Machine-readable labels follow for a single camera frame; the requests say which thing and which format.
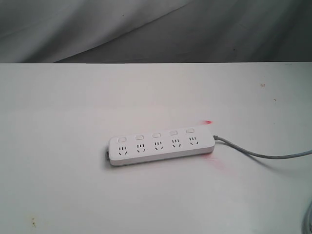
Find grey power cord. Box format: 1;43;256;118
212;135;312;234

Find white five-outlet power strip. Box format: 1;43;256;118
108;125;215;166

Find grey backdrop cloth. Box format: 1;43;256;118
0;0;312;63

